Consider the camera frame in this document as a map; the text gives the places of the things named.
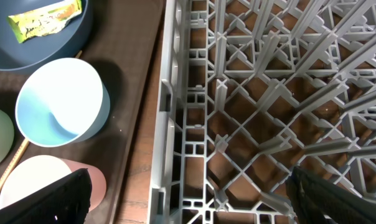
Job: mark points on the pink cup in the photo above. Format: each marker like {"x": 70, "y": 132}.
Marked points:
{"x": 40, "y": 171}

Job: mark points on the wooden chopstick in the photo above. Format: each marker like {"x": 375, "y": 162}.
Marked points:
{"x": 10, "y": 86}

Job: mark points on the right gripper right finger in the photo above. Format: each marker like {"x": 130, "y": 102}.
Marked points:
{"x": 313, "y": 198}

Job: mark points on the grey dishwasher rack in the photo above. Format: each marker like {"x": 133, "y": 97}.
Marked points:
{"x": 250, "y": 89}

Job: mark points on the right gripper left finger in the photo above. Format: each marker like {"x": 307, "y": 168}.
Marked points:
{"x": 65, "y": 201}

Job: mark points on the yellow green snack wrapper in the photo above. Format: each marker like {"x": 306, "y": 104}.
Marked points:
{"x": 44, "y": 21}

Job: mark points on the light blue bowl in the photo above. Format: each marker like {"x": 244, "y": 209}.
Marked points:
{"x": 62, "y": 102}

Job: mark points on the dark blue plate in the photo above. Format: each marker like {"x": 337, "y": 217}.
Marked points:
{"x": 30, "y": 55}

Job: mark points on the brown plastic serving tray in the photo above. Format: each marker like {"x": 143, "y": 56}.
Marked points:
{"x": 119, "y": 47}

